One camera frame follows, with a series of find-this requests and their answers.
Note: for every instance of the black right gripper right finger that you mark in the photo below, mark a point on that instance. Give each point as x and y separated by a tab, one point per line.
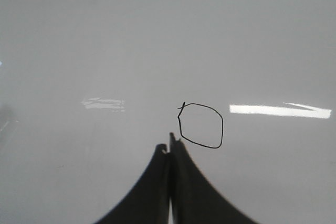
194	199

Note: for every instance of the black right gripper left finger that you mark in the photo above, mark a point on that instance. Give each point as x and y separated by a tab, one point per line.
148	201

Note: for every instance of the white whiteboard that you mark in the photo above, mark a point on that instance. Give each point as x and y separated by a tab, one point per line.
90	87

